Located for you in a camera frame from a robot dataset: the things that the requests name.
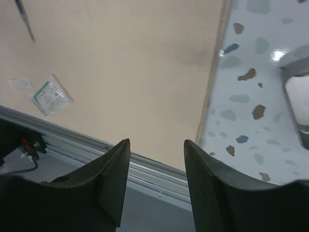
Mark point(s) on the beige cloth mat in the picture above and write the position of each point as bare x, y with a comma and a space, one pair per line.
136, 69

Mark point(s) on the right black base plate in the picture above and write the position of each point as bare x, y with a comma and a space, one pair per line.
13, 136

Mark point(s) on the small clear sachet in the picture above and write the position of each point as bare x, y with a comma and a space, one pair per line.
20, 83

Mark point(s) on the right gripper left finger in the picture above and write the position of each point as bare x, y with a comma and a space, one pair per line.
89, 199

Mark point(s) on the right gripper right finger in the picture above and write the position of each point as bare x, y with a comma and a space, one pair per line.
226, 200

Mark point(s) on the metal instrument tray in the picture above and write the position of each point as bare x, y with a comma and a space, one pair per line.
295, 80

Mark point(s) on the green suture packet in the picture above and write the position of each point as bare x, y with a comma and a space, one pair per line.
51, 98

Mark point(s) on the aluminium frame rail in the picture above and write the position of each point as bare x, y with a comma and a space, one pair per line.
148, 180

